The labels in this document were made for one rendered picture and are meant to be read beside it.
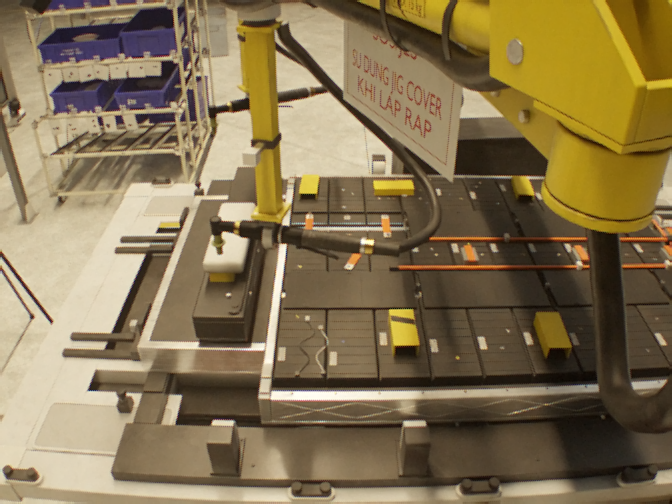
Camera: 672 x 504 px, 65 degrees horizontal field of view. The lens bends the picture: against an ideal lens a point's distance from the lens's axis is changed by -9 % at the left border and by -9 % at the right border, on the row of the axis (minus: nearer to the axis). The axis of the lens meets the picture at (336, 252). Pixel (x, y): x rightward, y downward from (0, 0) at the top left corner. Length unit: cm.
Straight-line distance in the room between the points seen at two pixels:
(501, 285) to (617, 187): 150
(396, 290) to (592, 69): 148
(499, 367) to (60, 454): 125
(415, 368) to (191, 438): 64
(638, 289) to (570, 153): 166
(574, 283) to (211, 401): 124
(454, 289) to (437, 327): 19
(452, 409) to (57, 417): 115
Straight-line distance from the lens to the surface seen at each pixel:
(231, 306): 165
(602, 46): 41
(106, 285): 230
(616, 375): 61
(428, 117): 76
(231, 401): 184
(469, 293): 186
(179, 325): 179
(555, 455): 166
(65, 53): 457
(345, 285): 185
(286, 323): 173
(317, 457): 156
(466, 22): 56
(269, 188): 141
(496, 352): 169
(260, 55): 129
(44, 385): 198
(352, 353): 163
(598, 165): 44
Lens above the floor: 215
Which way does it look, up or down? 35 degrees down
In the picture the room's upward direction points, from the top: straight up
